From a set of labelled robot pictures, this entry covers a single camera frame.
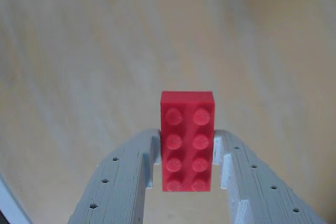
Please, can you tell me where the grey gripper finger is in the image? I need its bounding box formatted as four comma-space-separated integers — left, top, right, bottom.
212, 129, 329, 224
67, 128, 162, 224

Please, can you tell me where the red lego brick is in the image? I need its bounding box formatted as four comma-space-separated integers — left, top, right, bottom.
160, 90, 216, 193

